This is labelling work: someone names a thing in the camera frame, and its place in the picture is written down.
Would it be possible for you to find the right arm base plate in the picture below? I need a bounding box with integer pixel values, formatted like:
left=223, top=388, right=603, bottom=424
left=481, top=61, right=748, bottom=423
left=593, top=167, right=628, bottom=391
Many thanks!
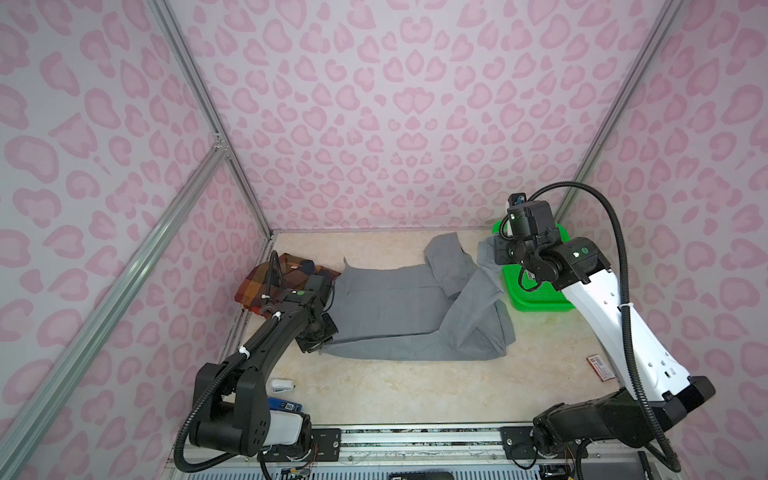
left=499, top=425, right=583, bottom=462

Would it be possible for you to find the blue black tool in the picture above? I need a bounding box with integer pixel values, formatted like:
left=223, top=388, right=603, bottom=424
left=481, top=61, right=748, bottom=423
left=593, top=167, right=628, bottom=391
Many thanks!
left=268, top=397, right=303, bottom=413

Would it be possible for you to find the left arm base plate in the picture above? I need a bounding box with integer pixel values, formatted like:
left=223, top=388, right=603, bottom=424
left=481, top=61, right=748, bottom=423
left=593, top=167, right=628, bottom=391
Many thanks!
left=261, top=428, right=342, bottom=463

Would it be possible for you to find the red white label card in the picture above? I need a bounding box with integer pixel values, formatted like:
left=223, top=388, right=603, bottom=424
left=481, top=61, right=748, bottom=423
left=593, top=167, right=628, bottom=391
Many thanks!
left=586, top=354, right=616, bottom=382

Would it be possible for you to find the diagonal aluminium frame bar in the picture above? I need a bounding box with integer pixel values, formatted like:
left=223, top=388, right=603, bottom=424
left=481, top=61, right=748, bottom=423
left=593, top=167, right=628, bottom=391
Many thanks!
left=1, top=144, right=228, bottom=479

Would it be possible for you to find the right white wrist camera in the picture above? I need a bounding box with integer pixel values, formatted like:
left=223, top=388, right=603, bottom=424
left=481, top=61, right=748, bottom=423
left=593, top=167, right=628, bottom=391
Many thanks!
left=507, top=192, right=527, bottom=208

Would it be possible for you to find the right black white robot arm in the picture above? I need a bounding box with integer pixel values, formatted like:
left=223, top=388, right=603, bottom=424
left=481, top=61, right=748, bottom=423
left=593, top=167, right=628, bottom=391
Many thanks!
left=494, top=193, right=716, bottom=455

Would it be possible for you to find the folded plaid flannel shirt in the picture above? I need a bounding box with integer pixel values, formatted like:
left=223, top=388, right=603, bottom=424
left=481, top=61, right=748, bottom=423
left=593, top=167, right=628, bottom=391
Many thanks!
left=234, top=251, right=340, bottom=315

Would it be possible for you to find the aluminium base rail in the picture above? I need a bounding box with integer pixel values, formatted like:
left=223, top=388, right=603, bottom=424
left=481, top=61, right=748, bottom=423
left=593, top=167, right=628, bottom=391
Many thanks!
left=195, top=422, right=686, bottom=479

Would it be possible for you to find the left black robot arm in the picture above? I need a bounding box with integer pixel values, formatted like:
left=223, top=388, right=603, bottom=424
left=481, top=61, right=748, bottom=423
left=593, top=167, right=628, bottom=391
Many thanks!
left=174, top=290, right=338, bottom=461

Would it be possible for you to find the left corner aluminium post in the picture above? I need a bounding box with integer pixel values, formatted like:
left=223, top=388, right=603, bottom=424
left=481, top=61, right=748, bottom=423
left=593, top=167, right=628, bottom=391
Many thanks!
left=146, top=0, right=273, bottom=240

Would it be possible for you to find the small white device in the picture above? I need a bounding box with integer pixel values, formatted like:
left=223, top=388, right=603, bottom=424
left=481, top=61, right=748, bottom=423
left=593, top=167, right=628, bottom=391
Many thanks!
left=269, top=378, right=295, bottom=394

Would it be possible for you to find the corner aluminium post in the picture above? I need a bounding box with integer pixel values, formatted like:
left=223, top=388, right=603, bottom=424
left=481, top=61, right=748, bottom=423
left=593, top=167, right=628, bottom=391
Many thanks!
left=146, top=0, right=273, bottom=240
left=553, top=0, right=689, bottom=224

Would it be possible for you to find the right black corrugated cable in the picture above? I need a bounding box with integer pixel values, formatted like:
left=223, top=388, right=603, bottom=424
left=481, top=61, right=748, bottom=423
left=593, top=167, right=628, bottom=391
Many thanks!
left=529, top=181, right=683, bottom=474

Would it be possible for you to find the green plastic basket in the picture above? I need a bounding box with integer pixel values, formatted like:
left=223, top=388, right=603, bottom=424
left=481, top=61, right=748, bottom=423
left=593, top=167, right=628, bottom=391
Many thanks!
left=492, top=216, right=574, bottom=313

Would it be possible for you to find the right corner aluminium post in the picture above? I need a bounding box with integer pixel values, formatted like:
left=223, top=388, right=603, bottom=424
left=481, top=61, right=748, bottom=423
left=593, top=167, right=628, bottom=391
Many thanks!
left=553, top=0, right=689, bottom=224

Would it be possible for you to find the grey long sleeve shirt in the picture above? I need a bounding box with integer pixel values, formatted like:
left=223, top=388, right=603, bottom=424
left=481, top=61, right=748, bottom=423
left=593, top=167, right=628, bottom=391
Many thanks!
left=322, top=233, right=516, bottom=361

